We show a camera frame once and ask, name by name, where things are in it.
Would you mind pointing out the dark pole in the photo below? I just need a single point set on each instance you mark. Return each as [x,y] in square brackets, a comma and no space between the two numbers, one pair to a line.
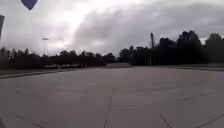
[152,46]

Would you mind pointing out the tall light pole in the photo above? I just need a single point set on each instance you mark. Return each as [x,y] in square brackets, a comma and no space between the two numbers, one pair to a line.
[45,45]

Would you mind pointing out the low kerb strip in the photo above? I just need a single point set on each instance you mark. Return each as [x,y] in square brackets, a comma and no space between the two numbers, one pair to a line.
[30,73]

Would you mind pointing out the grey concrete slab pavement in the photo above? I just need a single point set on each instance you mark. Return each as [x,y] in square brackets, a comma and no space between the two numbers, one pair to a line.
[113,93]

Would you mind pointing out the dark row of trees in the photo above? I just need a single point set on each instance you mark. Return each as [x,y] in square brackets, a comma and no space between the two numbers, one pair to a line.
[186,50]

